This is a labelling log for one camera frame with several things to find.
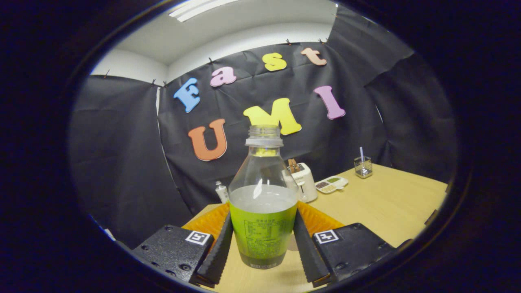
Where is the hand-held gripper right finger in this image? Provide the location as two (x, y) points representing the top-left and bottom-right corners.
(292, 201), (412, 287)

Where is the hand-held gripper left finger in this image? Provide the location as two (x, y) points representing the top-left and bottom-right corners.
(132, 202), (234, 287)

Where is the clear juice bottle green label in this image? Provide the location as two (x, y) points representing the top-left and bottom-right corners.
(228, 125), (299, 270)

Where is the white tube bottle green label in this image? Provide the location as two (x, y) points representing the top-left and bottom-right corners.
(215, 181), (230, 204)

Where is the wooden table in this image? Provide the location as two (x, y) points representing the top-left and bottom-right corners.
(182, 163), (448, 293)

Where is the white divided tray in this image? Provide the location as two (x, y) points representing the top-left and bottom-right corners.
(315, 175), (349, 194)

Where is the cream toaster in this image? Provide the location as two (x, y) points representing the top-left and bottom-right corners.
(285, 163), (318, 203)

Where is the clear square holder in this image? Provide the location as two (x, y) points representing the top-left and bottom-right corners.
(354, 156), (373, 179)

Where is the ceiling light panel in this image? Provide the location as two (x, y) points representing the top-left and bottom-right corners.
(168, 0), (241, 23)

